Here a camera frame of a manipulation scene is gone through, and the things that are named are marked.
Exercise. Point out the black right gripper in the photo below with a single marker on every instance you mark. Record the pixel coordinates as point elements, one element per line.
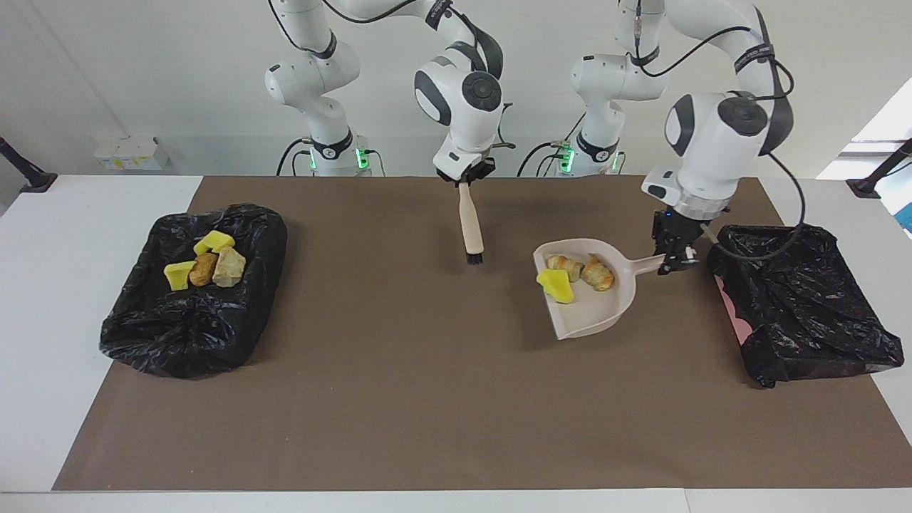
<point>479,172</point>

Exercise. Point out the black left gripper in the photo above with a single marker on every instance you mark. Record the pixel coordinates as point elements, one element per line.
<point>673,228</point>

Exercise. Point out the beige hand brush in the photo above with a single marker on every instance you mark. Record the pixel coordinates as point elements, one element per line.
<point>472,221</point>

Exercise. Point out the croissant piece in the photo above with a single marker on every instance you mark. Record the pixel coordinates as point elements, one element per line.
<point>565,268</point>
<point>598,274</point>

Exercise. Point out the beige plastic dustpan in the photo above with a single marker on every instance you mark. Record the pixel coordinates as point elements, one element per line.
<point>591,313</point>

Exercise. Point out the plain yellow sponge piece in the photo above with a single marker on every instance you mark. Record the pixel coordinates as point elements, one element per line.
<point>557,286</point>

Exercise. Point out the pale bread chunk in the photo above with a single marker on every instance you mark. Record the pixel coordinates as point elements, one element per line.
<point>229,267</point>

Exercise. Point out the notched yellow sponge piece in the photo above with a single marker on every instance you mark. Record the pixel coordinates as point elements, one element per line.
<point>214,242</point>

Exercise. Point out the brown bread roll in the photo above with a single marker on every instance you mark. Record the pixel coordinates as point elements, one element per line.
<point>203,269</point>

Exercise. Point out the yellow green sponge piece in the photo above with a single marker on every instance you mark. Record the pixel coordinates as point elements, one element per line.
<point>178,276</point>

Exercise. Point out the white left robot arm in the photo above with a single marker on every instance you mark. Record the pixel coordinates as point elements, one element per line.
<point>712,142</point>

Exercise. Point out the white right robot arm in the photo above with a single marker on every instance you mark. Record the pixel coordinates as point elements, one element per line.
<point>463,128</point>

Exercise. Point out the pink plastic bin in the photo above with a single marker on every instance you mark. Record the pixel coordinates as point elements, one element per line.
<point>734,313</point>

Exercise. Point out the black bag over pink bin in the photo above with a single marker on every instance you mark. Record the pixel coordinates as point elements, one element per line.
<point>798,306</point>

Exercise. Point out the black trash bag bin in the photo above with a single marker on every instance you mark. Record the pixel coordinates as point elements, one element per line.
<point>178,335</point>

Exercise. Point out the blue object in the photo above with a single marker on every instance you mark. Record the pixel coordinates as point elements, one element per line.
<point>906,217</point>

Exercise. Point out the brown paper mat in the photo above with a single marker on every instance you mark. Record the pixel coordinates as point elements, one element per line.
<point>427,456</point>

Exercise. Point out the black camera stand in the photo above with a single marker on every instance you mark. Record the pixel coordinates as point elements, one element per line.
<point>28,178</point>
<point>873,182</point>

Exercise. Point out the white wall socket box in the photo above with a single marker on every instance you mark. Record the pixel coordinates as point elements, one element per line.
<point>132,153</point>

